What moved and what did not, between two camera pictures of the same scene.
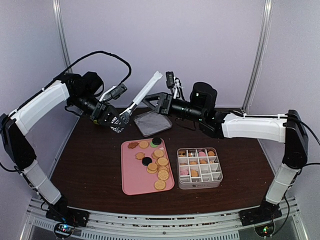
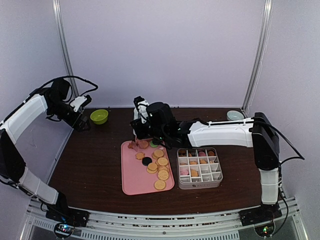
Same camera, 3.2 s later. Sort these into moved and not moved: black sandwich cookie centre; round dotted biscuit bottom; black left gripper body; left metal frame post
Moved: black left gripper body
Not moved: black sandwich cookie centre; round dotted biscuit bottom; left metal frame post
